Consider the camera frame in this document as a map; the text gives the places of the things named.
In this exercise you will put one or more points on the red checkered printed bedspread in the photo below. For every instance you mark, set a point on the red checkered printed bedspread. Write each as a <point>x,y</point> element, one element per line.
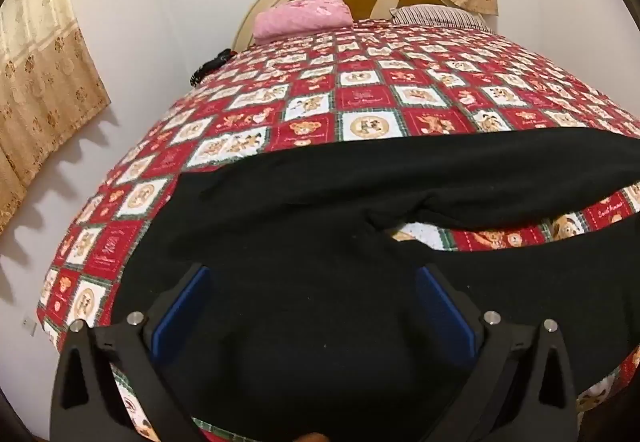
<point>350,92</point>

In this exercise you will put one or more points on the striped pillow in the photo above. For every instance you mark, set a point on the striped pillow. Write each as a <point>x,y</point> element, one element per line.
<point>440,15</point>

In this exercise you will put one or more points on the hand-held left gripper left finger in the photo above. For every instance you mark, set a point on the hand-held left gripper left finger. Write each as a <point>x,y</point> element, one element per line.
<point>181,308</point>

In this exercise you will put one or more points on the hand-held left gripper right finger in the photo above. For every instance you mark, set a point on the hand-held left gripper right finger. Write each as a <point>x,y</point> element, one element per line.
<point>444,308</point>

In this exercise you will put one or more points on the small dark object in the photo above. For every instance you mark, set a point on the small dark object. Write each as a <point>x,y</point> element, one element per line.
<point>209,64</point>

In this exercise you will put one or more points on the white wall socket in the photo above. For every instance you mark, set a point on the white wall socket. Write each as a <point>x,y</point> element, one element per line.
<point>29,325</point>

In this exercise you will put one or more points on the pink pillow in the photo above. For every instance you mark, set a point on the pink pillow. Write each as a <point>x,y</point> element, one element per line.
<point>300,14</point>

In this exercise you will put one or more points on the black pants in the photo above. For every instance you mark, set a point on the black pants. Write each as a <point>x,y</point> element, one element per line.
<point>320,247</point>

